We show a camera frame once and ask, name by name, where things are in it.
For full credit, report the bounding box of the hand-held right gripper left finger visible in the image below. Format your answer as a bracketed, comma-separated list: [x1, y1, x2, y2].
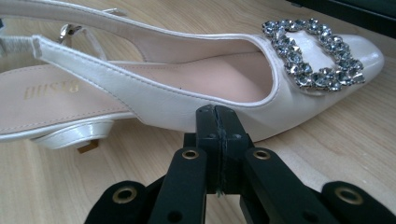
[183, 105, 224, 194]

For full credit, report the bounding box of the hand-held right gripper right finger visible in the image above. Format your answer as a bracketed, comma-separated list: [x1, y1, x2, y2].
[216, 105, 255, 194]

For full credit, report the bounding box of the white slingback shoe crystal buckle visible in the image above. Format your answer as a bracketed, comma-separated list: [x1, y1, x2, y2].
[0, 0, 386, 154]

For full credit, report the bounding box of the red and black shoe rack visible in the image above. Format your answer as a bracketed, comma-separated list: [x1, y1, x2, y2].
[286, 0, 396, 40]

